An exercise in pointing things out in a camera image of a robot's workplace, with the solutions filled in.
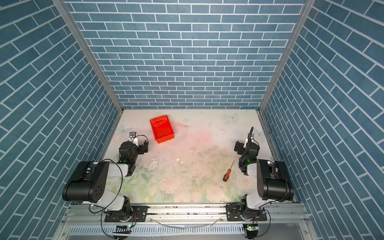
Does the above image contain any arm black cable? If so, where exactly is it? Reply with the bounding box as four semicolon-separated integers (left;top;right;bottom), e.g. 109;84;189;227
88;158;124;214
253;208;272;238

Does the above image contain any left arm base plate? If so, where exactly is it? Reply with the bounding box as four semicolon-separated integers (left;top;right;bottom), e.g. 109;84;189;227
105;206;149;223

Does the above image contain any aluminium front rail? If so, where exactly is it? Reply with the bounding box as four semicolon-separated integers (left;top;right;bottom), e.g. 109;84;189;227
54;202;316;240

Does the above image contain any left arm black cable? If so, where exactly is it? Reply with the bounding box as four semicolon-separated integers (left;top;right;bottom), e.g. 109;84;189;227
88;158;124;214

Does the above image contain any orange black handled screwdriver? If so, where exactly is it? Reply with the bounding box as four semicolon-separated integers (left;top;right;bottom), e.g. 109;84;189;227
223;161;235;182

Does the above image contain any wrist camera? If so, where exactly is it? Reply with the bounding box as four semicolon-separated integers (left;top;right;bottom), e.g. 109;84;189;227
245;127;254;149
129;132;139;146

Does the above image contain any grey cable on rail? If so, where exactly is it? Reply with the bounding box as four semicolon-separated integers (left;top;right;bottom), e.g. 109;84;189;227
149;216;223;230

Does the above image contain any aluminium corner post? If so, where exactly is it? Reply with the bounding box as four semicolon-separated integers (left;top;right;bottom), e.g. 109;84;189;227
52;0;124;114
259;0;316;114

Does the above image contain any left aluminium corner post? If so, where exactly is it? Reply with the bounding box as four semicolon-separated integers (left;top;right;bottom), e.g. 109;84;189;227
52;0;124;114

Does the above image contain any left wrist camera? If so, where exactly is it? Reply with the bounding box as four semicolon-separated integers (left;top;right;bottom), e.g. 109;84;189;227
129;132;139;146

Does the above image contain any green circuit board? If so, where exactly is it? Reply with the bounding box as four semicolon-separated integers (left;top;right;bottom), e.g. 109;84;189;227
113;225;132;240
243;224;259;240

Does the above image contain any red plastic bin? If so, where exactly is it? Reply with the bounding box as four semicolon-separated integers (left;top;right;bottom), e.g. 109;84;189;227
150;115;175;144

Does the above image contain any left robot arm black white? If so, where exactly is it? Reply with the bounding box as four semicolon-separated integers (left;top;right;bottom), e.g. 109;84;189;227
62;137;149;222

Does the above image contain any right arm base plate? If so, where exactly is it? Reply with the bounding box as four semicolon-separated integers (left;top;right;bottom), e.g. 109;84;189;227
225;203;267;222

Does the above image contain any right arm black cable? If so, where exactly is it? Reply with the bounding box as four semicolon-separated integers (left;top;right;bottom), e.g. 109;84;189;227
253;208;272;238

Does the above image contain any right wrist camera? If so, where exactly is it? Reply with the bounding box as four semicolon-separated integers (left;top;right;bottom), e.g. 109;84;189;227
245;127;254;149

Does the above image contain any right green circuit board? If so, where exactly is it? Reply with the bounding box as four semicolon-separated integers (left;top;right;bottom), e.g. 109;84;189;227
243;224;259;240

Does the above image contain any right aluminium corner post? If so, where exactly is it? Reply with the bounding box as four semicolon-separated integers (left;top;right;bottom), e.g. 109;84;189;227
259;0;316;114

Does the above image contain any left green circuit board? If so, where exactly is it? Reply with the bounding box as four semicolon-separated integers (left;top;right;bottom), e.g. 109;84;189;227
113;225;132;240

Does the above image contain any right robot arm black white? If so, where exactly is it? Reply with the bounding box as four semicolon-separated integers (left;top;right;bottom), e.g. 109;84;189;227
234;140;294;219

